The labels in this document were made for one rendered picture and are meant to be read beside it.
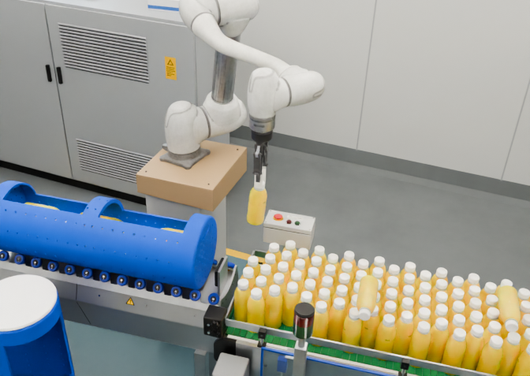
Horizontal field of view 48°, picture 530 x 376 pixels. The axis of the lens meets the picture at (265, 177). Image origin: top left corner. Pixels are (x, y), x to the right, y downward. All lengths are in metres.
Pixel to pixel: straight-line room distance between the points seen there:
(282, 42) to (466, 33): 1.39
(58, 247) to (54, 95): 2.20
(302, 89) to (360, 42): 2.66
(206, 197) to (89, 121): 1.88
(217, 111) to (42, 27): 1.86
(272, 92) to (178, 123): 0.84
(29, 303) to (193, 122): 1.05
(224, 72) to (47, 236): 0.99
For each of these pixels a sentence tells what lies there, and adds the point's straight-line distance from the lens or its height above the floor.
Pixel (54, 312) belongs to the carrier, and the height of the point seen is 1.01.
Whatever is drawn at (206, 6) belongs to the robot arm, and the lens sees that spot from 2.36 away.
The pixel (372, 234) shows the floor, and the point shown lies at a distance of 4.30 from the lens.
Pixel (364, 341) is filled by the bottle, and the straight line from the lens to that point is 2.23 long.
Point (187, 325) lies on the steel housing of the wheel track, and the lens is 2.39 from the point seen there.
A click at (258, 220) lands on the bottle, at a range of 2.23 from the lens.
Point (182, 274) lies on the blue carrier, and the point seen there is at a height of 1.09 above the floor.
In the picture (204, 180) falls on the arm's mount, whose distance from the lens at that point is 2.68.
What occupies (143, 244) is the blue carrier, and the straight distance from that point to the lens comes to 2.23.
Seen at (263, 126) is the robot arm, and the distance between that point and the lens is 2.00.
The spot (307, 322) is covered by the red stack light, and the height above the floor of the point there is 1.23.
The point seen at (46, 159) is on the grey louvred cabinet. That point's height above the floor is 0.22.
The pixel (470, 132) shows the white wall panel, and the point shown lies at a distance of 4.79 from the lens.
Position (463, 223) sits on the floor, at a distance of 4.61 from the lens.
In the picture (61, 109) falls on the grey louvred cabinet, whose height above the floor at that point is 0.68.
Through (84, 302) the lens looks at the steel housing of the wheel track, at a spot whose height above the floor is 0.84.
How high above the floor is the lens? 2.55
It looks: 32 degrees down
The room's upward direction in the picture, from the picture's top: 2 degrees clockwise
